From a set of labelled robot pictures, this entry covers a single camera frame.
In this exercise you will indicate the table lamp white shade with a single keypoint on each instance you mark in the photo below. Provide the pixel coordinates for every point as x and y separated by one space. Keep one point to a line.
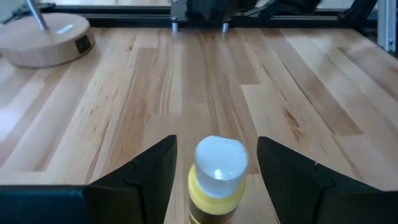
40 43

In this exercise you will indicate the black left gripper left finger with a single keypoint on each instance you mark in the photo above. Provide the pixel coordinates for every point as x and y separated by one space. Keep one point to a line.
140 189

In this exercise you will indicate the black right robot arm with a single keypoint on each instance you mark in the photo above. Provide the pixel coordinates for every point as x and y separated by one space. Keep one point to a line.
211 9

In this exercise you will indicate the small yellow paint bottle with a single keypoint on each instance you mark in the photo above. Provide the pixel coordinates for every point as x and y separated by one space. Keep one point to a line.
219 168

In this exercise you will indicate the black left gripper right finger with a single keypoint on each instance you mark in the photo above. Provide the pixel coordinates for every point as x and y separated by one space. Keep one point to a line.
304 196

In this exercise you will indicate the silver aluminium extrusion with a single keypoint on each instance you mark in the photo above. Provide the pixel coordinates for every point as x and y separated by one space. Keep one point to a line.
387 25

